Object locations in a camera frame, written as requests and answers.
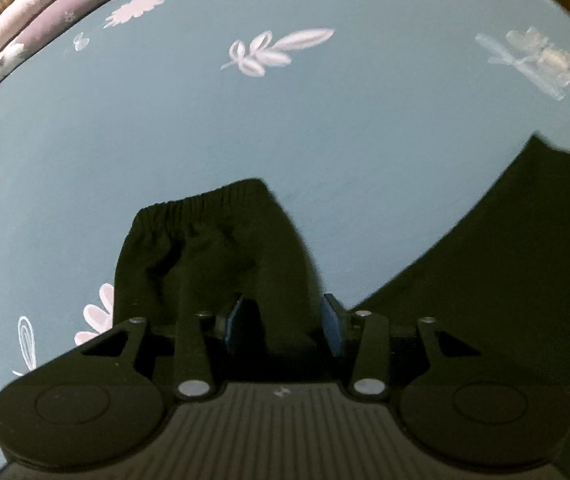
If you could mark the black pants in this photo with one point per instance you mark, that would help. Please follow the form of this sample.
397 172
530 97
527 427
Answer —
515 260

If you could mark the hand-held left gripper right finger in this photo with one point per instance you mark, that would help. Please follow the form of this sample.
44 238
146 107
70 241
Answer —
332 326

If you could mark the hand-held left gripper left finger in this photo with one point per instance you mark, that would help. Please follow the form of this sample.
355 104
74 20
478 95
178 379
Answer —
237 321

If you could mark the purple floral quilt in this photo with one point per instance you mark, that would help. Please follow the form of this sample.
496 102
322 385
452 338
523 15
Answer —
40 35

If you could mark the bed with blue floral sheet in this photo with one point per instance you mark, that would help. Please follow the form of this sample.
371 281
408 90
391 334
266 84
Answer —
315 125

